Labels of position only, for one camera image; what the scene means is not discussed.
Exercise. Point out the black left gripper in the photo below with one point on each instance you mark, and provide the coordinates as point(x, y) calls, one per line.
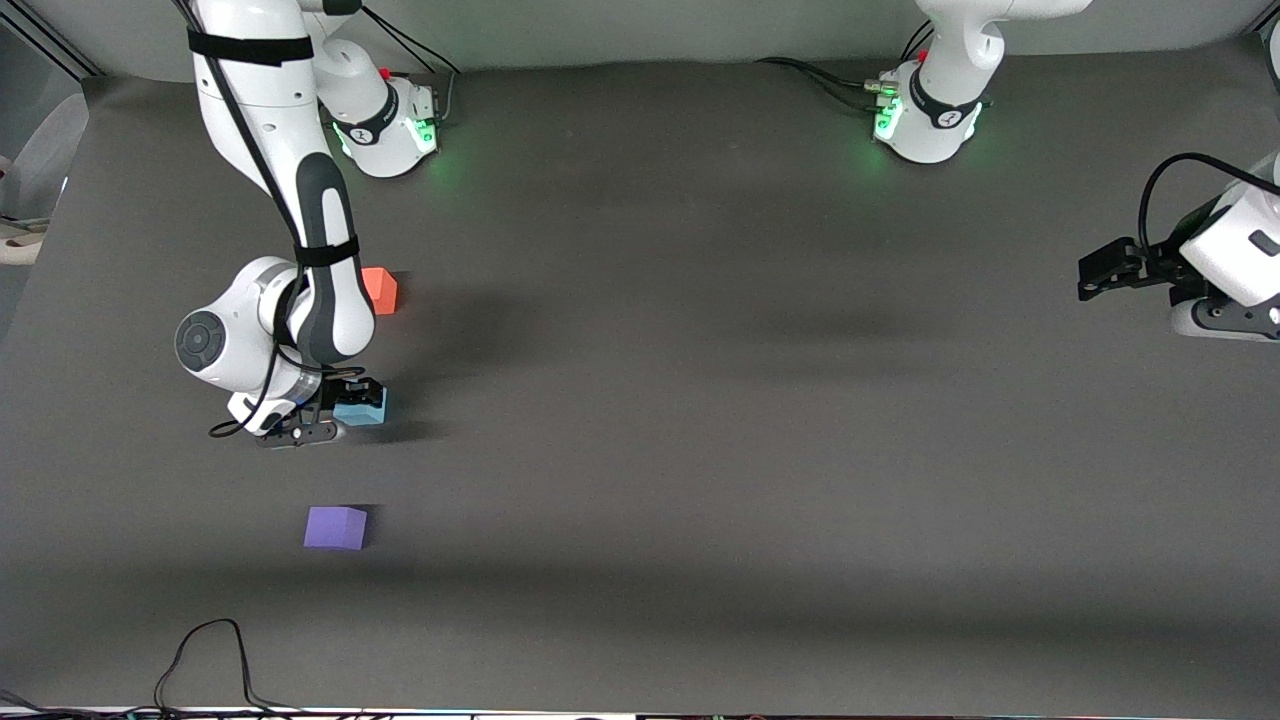
point(1158, 265)

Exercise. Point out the beige background object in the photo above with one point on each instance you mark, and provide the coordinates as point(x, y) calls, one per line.
point(20, 245)

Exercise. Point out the purple foam block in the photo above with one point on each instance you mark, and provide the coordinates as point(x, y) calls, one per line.
point(335, 528)

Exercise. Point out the black frame bar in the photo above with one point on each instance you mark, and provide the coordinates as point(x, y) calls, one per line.
point(50, 42)

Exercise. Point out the orange foam block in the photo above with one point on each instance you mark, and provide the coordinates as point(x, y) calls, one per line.
point(384, 292)

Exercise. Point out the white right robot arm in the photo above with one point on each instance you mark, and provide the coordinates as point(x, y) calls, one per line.
point(260, 120)

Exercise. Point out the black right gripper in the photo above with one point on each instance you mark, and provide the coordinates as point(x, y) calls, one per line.
point(352, 388)

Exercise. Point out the light blue foam block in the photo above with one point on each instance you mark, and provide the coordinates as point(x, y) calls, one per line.
point(362, 412)

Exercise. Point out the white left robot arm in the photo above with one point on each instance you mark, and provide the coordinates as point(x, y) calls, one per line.
point(945, 110)

